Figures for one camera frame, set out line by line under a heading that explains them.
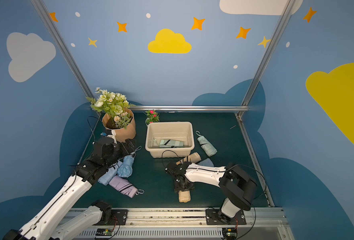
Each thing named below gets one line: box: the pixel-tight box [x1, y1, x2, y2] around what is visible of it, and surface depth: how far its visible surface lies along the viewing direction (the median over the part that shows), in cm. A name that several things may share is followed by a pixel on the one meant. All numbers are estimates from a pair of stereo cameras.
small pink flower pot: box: [145, 109, 160, 127], surface depth 103 cm
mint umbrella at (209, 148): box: [195, 130, 218, 157], surface depth 102 cm
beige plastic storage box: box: [145, 121, 195, 158], surface depth 100 cm
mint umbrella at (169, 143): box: [153, 139, 185, 148], surface depth 103 cm
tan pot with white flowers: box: [86, 87, 136, 141], surface depth 90 cm
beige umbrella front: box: [178, 190, 191, 203], surface depth 80 cm
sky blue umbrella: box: [117, 146, 142, 178], surface depth 87 cm
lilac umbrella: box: [109, 175, 145, 198], surface depth 83 cm
